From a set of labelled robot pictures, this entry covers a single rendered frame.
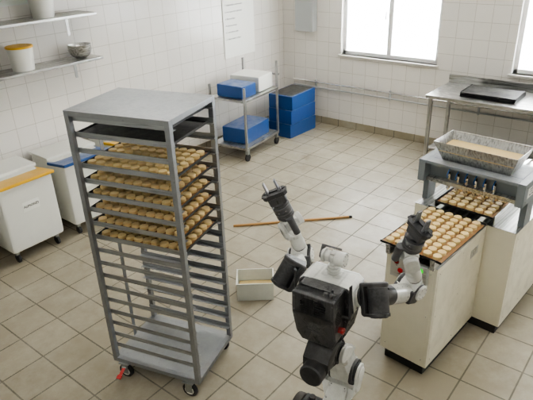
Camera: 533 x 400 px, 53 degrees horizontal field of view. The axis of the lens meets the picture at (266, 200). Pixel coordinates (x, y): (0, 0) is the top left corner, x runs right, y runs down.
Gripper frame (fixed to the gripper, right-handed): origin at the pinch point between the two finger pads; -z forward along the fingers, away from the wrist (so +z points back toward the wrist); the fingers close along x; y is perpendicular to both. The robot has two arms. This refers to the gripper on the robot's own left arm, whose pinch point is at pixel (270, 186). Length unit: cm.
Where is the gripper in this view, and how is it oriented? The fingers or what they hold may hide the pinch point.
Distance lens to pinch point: 249.3
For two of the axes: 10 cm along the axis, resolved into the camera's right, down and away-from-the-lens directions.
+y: 0.1, 5.5, -8.3
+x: 9.1, -3.5, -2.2
